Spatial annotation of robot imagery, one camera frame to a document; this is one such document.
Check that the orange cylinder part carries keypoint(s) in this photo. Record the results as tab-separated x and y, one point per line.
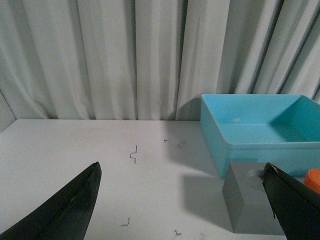
312	179

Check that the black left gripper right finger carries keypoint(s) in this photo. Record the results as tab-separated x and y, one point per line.
296	206

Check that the white curtain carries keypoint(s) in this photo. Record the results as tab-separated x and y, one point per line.
151	59

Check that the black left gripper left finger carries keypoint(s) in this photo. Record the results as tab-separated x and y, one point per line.
64	216

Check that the blue plastic box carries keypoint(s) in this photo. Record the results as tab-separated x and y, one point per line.
283	129

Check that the gray cube with round hole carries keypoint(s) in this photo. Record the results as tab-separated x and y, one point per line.
246	201

